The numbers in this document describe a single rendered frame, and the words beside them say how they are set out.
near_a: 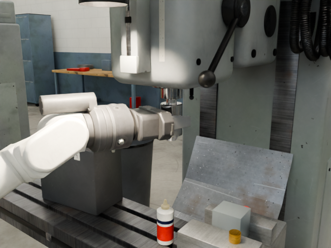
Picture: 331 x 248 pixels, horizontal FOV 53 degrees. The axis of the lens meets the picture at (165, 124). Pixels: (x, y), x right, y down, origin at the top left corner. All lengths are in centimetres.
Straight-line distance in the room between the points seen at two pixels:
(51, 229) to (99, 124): 44
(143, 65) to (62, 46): 752
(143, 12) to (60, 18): 751
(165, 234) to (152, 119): 30
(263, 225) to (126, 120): 34
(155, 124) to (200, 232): 22
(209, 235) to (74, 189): 46
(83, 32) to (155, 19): 689
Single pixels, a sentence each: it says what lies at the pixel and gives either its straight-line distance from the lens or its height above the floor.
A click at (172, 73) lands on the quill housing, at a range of 58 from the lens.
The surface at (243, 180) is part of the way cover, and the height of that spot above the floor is 99.
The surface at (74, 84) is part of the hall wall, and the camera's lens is 784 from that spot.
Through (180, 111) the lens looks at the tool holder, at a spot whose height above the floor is 125.
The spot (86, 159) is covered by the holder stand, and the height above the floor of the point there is 109.
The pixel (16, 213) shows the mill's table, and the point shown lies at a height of 90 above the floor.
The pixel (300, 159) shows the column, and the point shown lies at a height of 108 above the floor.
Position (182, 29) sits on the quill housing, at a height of 141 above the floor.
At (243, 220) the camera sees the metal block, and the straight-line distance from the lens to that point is 68.
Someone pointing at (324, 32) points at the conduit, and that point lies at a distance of 78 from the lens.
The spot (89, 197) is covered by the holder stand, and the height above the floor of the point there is 98.
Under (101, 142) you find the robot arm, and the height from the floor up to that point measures 122.
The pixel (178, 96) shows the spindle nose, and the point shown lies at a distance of 68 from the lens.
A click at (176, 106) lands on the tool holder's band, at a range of 68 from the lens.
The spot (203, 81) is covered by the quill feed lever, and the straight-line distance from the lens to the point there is 55.
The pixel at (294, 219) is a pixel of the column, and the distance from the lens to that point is 108.
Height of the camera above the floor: 139
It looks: 14 degrees down
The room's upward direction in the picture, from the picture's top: straight up
